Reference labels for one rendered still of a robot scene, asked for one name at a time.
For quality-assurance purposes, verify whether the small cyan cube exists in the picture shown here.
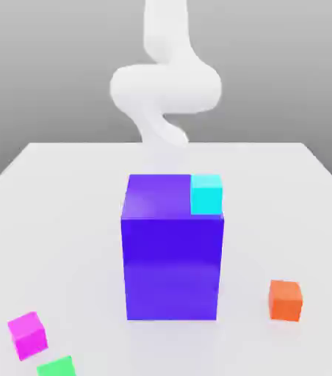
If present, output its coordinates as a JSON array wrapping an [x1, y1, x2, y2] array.
[[190, 173, 223, 216]]

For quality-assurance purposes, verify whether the small orange cube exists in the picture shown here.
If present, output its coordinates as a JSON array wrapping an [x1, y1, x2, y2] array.
[[268, 279, 304, 322]]

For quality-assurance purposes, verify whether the small magenta cube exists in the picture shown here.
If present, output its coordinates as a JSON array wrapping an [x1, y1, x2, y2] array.
[[7, 311, 49, 361]]

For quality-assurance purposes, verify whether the small green cube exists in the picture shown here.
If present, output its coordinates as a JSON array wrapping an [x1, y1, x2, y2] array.
[[35, 355, 76, 376]]

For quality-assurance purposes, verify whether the large purple box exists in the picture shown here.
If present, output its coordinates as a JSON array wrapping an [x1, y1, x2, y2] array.
[[120, 173, 225, 322]]

